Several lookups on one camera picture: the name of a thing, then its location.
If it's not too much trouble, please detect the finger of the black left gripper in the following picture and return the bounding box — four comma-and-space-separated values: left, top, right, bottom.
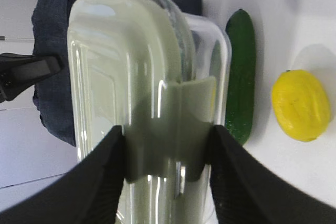
1, 53, 63, 102

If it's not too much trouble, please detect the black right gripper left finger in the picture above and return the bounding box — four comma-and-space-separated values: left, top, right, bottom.
1, 126, 125, 223

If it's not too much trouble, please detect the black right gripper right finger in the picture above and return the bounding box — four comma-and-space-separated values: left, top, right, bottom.
208, 125, 335, 223

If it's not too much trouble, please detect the dark blue lunch bag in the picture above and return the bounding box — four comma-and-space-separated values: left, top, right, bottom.
31, 0, 204, 147

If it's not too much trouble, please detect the green cucumber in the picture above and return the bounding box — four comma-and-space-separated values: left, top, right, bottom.
225, 9, 257, 145

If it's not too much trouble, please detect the glass container with green lid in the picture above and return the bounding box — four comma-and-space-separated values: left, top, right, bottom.
67, 0, 232, 223

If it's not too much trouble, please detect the yellow lemon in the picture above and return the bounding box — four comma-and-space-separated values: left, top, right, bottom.
271, 69, 331, 142

